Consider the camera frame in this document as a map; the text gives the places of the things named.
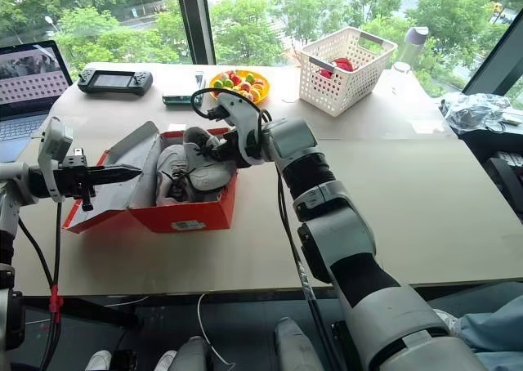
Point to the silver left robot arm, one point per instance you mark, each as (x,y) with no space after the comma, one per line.
(12,191)

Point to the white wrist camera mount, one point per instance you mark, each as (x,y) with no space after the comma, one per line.
(241,117)
(52,142)

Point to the black desk device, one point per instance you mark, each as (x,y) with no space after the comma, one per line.
(506,175)

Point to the white perforated plastic basket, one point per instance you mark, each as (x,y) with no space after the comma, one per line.
(339,85)

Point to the open laptop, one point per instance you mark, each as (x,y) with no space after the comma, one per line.
(24,97)

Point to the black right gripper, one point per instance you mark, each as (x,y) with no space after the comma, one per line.
(235,152)

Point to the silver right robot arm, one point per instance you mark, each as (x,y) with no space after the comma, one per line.
(343,240)

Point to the red item in basket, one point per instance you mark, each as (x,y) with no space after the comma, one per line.
(341,65)

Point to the crumpled clear plastic bag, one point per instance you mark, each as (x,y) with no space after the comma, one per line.
(478,111)

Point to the black handheld game controller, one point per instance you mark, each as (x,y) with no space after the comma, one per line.
(114,81)

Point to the red cardboard shoebox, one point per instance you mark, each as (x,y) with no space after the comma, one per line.
(180,217)

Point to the person in blue clothing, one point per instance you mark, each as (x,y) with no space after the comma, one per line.
(490,334)

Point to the grey rounded shape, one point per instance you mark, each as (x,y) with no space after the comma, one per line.
(192,354)

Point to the white shoe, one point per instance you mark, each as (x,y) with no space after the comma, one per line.
(98,360)
(165,360)

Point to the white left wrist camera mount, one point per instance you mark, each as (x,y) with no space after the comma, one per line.
(52,142)

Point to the dark green flat device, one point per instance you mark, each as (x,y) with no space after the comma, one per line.
(177,99)

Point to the dark window frame pillar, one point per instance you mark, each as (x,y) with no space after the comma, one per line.
(196,19)

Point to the clear glass jar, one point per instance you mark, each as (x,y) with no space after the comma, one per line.
(400,79)

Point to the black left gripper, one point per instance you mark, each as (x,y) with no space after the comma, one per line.
(71,181)

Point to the grey sneaker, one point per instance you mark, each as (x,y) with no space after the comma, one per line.
(171,171)
(208,171)

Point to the dark slanted window frame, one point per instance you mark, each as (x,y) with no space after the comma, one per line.
(494,60)

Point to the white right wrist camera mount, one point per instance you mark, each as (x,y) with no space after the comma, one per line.
(241,117)

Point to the yellow plate of fruit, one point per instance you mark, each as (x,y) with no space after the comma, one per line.
(241,85)

